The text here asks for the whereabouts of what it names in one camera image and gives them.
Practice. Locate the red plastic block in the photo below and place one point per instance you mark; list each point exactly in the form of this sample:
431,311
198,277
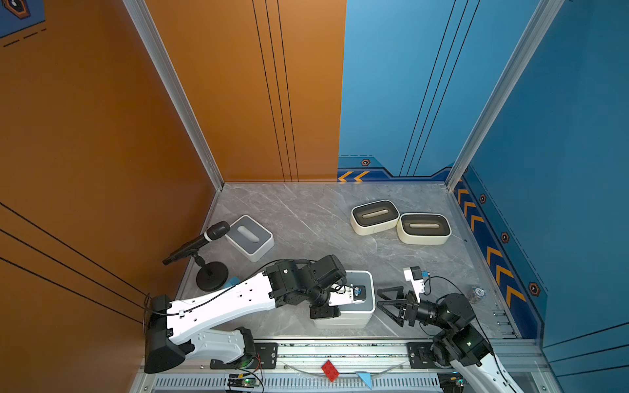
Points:
330,371

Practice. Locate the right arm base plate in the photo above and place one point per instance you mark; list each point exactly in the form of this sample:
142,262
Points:
420,355

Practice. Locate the dark lid cream box right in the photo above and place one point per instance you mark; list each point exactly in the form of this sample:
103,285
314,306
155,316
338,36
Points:
423,229

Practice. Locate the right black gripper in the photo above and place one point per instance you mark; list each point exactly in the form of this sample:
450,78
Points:
412,310

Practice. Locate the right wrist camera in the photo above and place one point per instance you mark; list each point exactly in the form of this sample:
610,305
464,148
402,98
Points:
417,278

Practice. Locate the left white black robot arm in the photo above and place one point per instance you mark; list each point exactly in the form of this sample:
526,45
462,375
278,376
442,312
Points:
178,330

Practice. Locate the left green circuit board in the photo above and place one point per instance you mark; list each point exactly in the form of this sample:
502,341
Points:
243,382

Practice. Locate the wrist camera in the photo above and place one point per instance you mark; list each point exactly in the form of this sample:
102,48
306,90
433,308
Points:
417,278
347,295

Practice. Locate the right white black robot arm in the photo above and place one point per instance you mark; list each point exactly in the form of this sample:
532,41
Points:
458,345

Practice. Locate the black microphone on stand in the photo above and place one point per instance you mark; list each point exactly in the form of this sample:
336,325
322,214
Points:
212,275

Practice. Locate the grey lid tissue box front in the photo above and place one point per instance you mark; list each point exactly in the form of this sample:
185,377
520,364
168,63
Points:
344,321

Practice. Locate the right aluminium corner post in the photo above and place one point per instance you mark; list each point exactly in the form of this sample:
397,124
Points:
541,20

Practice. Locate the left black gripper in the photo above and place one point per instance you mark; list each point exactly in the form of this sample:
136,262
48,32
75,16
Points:
327,313

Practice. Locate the aluminium corner post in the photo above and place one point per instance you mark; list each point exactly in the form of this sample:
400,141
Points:
541,20
153,43

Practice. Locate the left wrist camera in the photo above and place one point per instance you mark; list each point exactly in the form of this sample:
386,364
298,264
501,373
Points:
347,295

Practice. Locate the dark lid cream box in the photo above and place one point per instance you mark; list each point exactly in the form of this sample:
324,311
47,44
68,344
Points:
374,217
423,229

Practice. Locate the blue triangle piece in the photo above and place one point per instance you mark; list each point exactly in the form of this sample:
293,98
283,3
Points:
366,378

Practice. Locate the left aluminium corner post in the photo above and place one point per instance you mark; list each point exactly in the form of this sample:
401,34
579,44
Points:
153,43

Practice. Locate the dark lid cream box left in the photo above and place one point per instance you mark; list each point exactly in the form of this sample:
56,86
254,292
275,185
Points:
374,217

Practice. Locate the grey lid tissue box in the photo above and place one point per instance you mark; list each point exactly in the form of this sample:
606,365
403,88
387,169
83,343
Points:
344,321
356,278
250,238

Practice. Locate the grey lid tissue box back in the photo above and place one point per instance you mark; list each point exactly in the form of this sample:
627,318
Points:
356,278

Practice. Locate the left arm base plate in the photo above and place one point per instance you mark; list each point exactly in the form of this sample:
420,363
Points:
263,356

